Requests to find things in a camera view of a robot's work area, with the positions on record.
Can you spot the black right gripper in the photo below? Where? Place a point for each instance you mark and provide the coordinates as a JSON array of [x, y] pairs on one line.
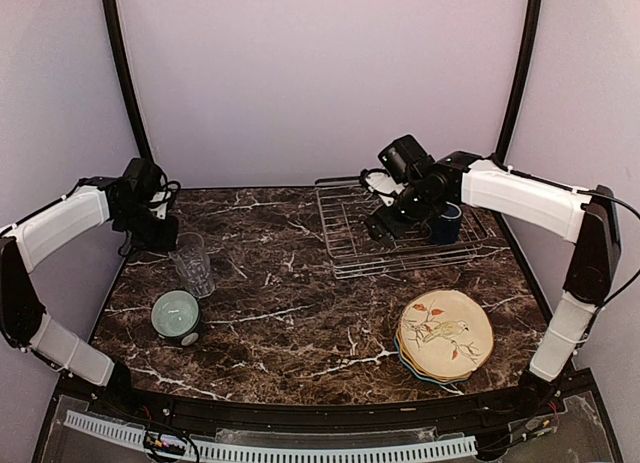
[[395, 227]]

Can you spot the right black frame post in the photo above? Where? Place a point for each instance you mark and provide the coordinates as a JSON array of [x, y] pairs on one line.
[[521, 72]]

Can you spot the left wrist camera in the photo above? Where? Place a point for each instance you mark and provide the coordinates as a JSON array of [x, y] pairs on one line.
[[164, 199]]

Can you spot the clear drinking glass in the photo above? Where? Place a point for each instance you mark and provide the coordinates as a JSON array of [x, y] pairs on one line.
[[193, 265]]

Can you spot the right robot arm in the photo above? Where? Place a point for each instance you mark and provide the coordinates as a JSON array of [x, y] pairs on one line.
[[414, 187]]

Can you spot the blue plate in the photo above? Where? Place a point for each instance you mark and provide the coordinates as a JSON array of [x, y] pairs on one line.
[[425, 378]]

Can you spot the black frame post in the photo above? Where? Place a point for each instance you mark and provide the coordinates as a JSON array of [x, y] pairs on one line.
[[119, 55], [521, 72]]

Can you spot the left black frame post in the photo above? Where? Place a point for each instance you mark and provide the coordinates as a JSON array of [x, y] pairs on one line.
[[119, 55]]

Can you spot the dark blue ceramic mug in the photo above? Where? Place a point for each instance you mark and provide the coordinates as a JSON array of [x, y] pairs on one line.
[[446, 227]]

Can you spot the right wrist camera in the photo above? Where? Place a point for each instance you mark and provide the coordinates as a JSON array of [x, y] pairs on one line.
[[379, 182]]

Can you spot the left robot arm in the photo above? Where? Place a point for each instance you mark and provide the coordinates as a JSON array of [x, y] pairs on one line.
[[42, 254]]

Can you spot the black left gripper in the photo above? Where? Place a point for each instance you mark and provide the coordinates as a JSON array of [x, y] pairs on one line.
[[165, 243]]

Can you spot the cream bird pattern plate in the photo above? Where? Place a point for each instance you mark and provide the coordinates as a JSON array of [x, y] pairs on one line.
[[444, 336]]

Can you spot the black front rail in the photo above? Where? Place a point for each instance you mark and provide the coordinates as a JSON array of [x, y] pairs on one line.
[[489, 416]]

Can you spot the white slotted cable duct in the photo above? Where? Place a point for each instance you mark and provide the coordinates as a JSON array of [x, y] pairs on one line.
[[253, 446]]

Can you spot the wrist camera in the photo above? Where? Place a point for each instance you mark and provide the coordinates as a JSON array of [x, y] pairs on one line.
[[379, 182], [164, 199]]

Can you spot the metal wire dish rack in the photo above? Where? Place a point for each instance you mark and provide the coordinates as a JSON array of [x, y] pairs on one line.
[[343, 205]]

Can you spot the green ceramic bowl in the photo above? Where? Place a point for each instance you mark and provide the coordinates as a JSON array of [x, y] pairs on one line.
[[176, 318]]

